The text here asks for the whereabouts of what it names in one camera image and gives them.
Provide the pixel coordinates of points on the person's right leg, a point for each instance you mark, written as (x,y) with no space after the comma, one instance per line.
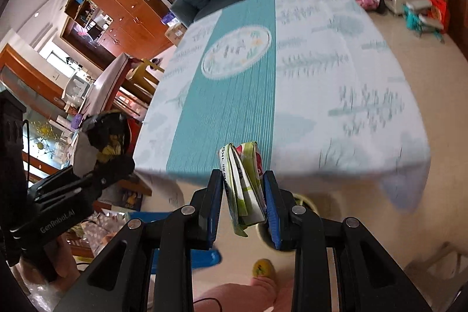
(284,297)

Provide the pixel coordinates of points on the teal stepper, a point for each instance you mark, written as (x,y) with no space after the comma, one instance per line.
(415,17)

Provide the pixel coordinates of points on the wooden door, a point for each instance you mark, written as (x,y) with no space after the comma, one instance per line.
(457,5)

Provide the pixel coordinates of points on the blue plastic stool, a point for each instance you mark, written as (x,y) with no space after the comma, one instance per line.
(204,259)

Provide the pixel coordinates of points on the purple tissue pack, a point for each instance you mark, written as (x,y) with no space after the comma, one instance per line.
(169,19)

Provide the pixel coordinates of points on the cardboard box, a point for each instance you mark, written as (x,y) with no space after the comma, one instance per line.
(177,32)

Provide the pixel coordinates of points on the person's leg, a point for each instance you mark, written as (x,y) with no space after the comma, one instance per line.
(284,297)
(237,297)

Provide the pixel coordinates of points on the wooden wardrobe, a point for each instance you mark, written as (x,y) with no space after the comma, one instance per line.
(124,5)

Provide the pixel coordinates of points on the yellow stool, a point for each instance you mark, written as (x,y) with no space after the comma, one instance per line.
(142,72)

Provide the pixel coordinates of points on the clear plastic bag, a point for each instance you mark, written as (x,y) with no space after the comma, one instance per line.
(40,297)

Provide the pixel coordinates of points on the red-edged dining table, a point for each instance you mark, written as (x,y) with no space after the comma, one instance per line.
(109,78)

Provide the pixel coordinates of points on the yellow slipper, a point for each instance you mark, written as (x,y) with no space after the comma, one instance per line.
(264,267)

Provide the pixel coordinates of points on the white appliance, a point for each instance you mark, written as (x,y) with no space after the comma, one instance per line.
(75,87)

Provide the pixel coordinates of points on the dark blue trash bin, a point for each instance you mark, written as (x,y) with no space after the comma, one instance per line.
(307,202)

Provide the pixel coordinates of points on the red gift bag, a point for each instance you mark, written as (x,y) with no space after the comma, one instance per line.
(438,10)

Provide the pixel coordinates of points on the teal white printed tablecloth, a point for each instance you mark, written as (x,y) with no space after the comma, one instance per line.
(310,78)

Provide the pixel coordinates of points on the green white packet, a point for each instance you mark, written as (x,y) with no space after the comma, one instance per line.
(245,195)

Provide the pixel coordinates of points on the black gold floral wrapper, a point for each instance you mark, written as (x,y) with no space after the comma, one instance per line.
(106,136)

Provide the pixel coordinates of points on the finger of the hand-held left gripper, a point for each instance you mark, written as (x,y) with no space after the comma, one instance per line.
(117,167)
(55,179)

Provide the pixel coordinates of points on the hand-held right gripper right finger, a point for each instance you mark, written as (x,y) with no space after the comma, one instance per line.
(274,220)

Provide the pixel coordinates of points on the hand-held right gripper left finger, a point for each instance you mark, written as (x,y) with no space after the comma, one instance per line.
(215,217)

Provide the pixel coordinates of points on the person's left forearm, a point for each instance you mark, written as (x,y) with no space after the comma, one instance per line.
(65,261)

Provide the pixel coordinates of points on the person's left leg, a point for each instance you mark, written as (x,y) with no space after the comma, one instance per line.
(237,297)

